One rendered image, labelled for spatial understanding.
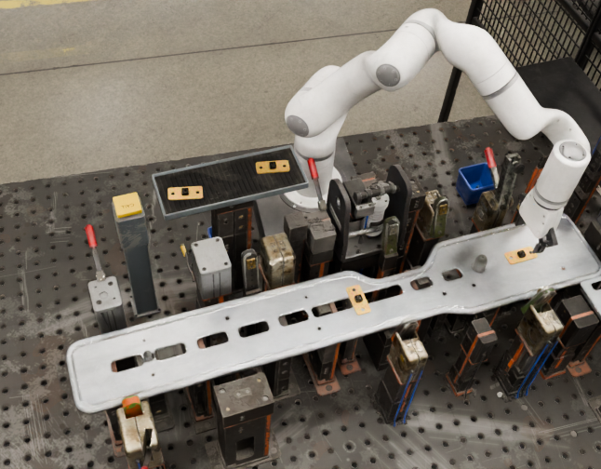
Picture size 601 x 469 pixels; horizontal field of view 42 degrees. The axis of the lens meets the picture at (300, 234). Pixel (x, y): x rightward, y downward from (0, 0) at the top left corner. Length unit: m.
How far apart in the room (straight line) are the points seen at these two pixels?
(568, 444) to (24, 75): 3.01
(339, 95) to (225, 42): 2.24
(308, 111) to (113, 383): 0.83
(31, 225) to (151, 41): 1.89
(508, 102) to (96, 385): 1.11
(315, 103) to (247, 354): 0.66
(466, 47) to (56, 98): 2.58
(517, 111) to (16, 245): 1.51
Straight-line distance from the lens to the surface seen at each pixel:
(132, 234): 1.97
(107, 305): 1.88
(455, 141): 2.80
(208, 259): 1.87
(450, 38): 1.75
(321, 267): 2.09
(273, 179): 1.96
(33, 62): 4.17
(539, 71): 2.64
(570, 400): 2.31
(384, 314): 1.94
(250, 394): 1.78
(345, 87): 1.97
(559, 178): 1.85
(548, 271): 2.14
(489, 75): 1.75
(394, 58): 1.77
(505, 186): 2.12
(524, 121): 1.79
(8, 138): 3.82
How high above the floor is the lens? 2.63
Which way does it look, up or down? 53 degrees down
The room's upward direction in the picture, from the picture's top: 6 degrees clockwise
